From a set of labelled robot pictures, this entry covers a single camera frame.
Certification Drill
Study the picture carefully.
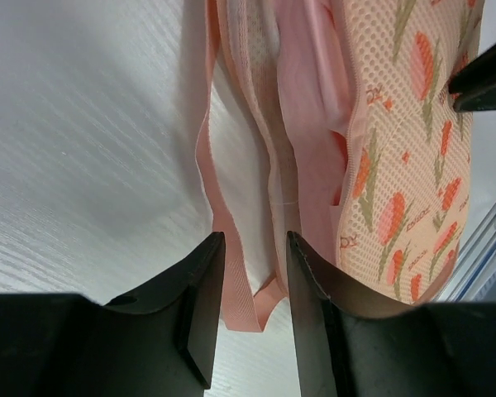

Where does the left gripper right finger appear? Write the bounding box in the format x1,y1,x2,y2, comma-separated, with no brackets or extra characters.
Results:
287,232,397,396

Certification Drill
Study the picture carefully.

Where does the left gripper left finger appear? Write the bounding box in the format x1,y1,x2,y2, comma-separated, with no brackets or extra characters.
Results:
105,232,225,390

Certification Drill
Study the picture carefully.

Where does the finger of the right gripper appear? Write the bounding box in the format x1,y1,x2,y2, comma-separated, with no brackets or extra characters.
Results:
448,44,496,112

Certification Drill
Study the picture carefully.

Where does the pink bra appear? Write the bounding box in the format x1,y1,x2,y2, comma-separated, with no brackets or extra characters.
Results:
274,1,354,263

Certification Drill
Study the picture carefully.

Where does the aluminium front rail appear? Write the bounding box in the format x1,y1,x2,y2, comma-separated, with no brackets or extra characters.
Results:
434,202,496,302

